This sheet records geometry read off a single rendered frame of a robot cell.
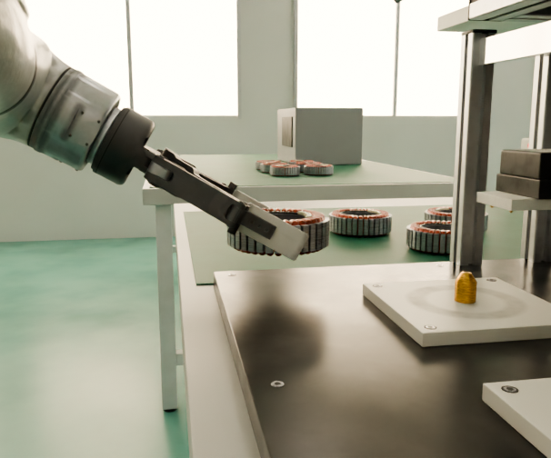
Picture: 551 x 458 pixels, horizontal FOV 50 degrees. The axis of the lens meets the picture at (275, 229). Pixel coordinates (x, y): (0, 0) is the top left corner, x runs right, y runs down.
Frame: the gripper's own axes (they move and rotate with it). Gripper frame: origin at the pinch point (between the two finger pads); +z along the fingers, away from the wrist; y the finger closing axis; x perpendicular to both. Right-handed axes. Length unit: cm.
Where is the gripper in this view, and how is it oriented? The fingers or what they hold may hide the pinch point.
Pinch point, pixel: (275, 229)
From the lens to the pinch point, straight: 65.4
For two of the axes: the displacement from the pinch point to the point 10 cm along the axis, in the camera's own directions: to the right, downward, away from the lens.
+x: 4.9, -8.7, -0.7
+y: 1.8, 1.8, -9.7
